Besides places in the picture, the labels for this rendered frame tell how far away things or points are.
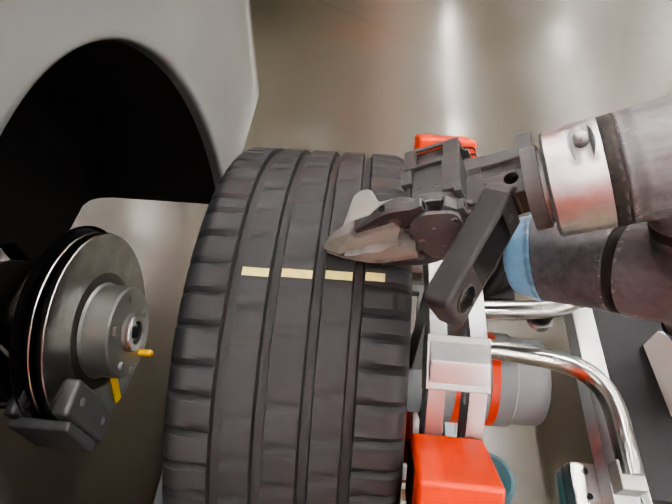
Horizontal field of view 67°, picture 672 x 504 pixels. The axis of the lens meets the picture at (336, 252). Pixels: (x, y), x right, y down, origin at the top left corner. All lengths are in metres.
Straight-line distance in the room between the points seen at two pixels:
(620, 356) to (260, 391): 1.27
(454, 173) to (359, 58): 2.62
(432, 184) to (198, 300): 0.25
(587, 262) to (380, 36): 2.83
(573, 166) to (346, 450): 0.32
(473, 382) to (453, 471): 0.09
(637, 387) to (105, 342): 1.31
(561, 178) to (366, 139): 2.10
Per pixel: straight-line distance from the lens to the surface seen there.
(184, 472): 0.54
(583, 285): 0.53
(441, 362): 0.53
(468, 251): 0.42
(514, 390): 0.78
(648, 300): 0.51
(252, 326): 0.50
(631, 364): 1.64
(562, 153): 0.43
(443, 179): 0.45
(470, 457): 0.53
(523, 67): 3.15
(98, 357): 0.86
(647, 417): 1.59
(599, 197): 0.43
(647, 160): 0.42
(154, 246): 2.15
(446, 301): 0.40
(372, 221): 0.45
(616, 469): 0.68
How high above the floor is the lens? 1.59
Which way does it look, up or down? 52 degrees down
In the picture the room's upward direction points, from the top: straight up
